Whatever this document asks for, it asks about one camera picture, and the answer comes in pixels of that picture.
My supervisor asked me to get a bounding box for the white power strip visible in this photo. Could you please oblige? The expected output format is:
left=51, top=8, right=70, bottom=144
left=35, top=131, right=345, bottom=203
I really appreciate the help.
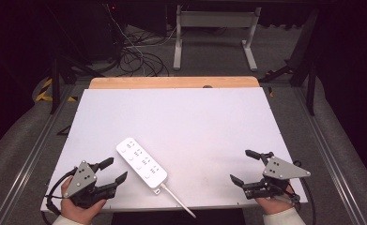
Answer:
left=115, top=137, right=169, bottom=195

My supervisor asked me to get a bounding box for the person's left hand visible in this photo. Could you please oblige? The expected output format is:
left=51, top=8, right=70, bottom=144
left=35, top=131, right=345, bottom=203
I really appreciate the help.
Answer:
left=60, top=175, right=108, bottom=225

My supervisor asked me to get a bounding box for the white power strip cable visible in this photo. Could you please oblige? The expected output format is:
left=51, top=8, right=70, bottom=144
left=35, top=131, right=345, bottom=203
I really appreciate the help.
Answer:
left=160, top=183, right=197, bottom=219

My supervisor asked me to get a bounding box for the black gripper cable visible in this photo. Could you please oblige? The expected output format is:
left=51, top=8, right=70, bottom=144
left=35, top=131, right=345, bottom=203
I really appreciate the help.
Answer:
left=45, top=167, right=79, bottom=225
left=292, top=159, right=317, bottom=225

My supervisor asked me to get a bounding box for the black metal stand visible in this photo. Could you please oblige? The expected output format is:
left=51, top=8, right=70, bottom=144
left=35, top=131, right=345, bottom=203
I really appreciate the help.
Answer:
left=48, top=52, right=107, bottom=115
left=259, top=8, right=321, bottom=116

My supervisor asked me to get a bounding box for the yellow black hazard tape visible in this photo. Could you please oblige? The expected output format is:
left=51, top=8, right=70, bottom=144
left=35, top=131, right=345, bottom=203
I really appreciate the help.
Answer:
left=35, top=78, right=79, bottom=103

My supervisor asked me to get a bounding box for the aluminium floor rail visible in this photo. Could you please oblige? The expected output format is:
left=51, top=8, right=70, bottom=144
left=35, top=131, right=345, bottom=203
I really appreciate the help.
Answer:
left=292, top=87, right=367, bottom=225
left=0, top=83, right=79, bottom=225

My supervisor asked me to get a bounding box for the white table board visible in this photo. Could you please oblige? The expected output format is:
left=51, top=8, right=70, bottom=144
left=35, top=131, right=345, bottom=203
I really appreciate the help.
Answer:
left=39, top=87, right=309, bottom=214

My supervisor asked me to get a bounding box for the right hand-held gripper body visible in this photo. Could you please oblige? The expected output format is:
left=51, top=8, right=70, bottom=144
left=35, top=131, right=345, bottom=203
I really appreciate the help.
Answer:
left=244, top=156, right=312, bottom=205

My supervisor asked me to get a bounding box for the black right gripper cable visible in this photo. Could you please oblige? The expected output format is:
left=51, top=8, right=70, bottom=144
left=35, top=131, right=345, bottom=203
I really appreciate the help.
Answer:
left=292, top=159, right=317, bottom=225

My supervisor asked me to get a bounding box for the bundle of black floor cables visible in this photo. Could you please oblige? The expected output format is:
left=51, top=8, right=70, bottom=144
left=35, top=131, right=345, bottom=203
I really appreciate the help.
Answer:
left=115, top=24, right=173, bottom=78

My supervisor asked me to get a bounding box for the wooden table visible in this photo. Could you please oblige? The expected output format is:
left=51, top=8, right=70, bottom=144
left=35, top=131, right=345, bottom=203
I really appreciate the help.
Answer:
left=88, top=76, right=261, bottom=90

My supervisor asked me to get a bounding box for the person's right hand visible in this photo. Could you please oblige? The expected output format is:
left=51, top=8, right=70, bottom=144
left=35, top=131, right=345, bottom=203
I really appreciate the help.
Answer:
left=254, top=185, right=298, bottom=216

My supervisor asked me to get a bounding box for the white metal stand frame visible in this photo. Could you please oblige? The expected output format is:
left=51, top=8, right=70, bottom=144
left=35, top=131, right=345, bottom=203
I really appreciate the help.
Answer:
left=172, top=4, right=263, bottom=72

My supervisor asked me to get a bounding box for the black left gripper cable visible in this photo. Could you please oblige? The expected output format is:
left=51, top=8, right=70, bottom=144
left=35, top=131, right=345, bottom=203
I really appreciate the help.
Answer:
left=45, top=167, right=79, bottom=225

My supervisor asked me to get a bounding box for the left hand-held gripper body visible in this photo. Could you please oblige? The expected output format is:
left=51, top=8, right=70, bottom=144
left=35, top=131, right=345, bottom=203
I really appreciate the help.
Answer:
left=63, top=159, right=106, bottom=210

